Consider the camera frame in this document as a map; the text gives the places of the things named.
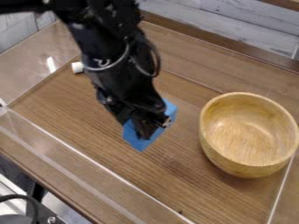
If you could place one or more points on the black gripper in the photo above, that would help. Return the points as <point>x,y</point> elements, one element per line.
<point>130,97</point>

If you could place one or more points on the blue rectangular block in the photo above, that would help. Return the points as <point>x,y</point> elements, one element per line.
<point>137,141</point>

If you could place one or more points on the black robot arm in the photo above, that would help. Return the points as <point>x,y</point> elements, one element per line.
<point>120,57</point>

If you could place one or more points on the brown wooden bowl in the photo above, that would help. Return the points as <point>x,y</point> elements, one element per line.
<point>249,134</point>

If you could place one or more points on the green and white marker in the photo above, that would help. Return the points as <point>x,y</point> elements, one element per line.
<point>78,68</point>

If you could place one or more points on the black table leg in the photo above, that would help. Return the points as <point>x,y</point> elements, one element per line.
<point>38,192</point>

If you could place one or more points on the clear acrylic tray wall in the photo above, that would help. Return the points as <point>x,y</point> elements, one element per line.
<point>64,139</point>

